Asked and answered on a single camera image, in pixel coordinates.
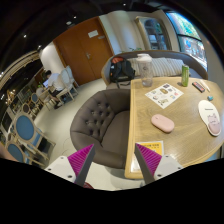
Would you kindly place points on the blue cushioned chair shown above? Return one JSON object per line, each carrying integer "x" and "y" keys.
{"x": 22, "y": 156}
{"x": 27, "y": 132}

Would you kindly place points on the black orange backpack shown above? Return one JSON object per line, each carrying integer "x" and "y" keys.
{"x": 121, "y": 70}

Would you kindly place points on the pink computer mouse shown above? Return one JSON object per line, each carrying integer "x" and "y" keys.
{"x": 163, "y": 123}

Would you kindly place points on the seated person white shirt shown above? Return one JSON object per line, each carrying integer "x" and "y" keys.
{"x": 55, "y": 86}

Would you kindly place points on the white cat mouse pad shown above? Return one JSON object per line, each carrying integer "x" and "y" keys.
{"x": 210, "y": 116}

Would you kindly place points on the black red phone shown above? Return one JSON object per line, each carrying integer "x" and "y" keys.
{"x": 198, "y": 87}

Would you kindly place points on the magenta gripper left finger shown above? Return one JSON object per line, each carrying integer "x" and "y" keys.
{"x": 80, "y": 162}

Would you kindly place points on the green drink can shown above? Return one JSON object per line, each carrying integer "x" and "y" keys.
{"x": 185, "y": 75}

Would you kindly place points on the small blue object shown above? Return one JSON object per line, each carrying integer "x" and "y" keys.
{"x": 210, "y": 98}

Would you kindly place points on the grey curved sofa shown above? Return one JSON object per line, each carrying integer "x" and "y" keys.
{"x": 195, "y": 68}

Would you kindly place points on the grey tufted armchair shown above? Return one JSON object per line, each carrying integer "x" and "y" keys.
{"x": 103, "y": 120}

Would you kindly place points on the white wooden chair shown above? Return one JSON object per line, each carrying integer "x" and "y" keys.
{"x": 68, "y": 81}

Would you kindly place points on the striped white cushion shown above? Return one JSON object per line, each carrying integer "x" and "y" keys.
{"x": 165, "y": 67}

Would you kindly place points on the blue cushioned chair front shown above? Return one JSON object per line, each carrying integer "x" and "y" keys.
{"x": 22, "y": 156}

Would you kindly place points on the yellow table sign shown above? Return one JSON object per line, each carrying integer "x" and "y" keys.
{"x": 151, "y": 152}

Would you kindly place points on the clear plastic water jug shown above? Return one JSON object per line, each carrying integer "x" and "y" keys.
{"x": 144, "y": 62}

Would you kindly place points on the white sticker sheet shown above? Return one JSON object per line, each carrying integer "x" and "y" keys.
{"x": 164, "y": 95}

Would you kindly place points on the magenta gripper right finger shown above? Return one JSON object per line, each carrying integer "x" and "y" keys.
{"x": 148, "y": 177}

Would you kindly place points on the brown wooden door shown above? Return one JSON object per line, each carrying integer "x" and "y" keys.
{"x": 85, "y": 48}

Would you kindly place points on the white pen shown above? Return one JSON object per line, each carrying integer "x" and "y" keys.
{"x": 205, "y": 85}

